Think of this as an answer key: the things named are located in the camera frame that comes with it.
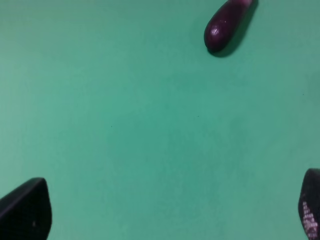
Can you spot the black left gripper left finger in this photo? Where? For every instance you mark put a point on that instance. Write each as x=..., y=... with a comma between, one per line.
x=26, y=212

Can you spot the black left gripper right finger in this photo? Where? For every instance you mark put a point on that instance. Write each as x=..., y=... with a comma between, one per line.
x=309, y=204

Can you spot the purple eggplant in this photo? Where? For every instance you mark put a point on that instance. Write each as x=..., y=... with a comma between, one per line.
x=226, y=28

